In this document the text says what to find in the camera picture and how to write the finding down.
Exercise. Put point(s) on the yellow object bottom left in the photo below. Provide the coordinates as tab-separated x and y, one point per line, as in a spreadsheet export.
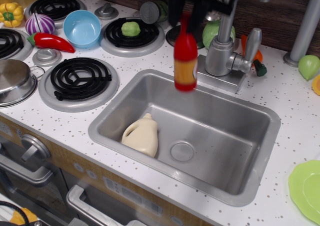
20	216

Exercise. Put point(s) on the grey stove knob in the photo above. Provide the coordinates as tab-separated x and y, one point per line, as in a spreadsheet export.
47	57
106	12

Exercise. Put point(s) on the red toy chili pepper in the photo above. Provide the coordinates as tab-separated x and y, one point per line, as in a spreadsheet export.
50	41

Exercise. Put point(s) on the light blue plastic bowl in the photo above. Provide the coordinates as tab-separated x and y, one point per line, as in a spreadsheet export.
82	28

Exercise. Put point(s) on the orange toy fruit slice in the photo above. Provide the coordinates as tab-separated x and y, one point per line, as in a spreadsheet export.
316	85

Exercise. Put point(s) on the back left stove burner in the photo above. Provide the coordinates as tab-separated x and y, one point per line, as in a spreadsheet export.
57	10

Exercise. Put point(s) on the silver toy faucet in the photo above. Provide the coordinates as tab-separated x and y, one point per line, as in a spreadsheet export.
222	67

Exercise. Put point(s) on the grey dishwasher door handle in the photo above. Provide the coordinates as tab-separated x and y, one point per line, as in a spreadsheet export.
96	209

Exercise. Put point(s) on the grey stove knob front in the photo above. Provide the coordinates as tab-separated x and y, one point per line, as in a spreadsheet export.
47	57

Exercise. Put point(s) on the back right stove burner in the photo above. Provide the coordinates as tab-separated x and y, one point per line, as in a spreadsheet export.
113	41

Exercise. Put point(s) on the green plastic plate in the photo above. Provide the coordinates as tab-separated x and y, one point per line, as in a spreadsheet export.
304	184

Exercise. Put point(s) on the stove burner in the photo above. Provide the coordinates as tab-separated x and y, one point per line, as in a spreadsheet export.
14	45
113	41
78	85
57	10

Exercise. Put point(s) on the grey oven door handle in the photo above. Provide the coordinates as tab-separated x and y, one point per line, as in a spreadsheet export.
39	178

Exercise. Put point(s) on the green toy lettuce piece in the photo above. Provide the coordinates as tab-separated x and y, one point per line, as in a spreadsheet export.
130	29

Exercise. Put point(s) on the steel pot lid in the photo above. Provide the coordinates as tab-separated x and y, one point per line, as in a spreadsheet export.
173	34

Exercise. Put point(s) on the front left stove burner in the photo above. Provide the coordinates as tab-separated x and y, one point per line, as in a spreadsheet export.
14	45

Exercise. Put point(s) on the grey support pole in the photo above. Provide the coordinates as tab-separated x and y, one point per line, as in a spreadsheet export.
305	34

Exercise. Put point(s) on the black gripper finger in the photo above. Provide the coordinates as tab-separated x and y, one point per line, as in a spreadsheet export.
175	9
200	9

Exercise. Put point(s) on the purple toy onion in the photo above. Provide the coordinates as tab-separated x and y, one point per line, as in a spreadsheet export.
39	23

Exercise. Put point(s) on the front right stove burner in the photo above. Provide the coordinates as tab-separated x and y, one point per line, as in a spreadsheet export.
78	85

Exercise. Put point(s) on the yellow toy bell pepper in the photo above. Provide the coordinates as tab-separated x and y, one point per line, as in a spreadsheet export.
11	14

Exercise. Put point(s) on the orange toy carrot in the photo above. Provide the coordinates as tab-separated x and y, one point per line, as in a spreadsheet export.
260	68

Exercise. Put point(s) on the green toy cabbage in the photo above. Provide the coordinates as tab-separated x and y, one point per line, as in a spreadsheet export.
210	31

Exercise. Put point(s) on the hanging steel ladle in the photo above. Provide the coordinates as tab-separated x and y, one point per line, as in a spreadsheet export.
213	16

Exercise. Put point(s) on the red toy sauce bottle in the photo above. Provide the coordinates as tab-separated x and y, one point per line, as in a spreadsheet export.
185	57

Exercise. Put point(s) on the grey oven knob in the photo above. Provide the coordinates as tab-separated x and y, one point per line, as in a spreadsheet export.
34	148

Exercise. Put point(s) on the cream toy detergent jug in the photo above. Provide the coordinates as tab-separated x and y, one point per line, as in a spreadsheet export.
142	136

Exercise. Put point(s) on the grey toy sink basin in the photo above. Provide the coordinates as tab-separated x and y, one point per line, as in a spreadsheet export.
213	142

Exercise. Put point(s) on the steel toy pot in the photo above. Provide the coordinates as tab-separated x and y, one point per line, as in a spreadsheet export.
17	81

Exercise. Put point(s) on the grey stove knob back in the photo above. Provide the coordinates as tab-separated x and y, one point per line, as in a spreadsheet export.
106	12

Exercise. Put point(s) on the toy tin can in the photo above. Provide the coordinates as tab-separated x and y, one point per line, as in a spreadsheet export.
154	12

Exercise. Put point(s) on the light green toy pear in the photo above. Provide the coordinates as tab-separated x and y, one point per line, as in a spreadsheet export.
308	66

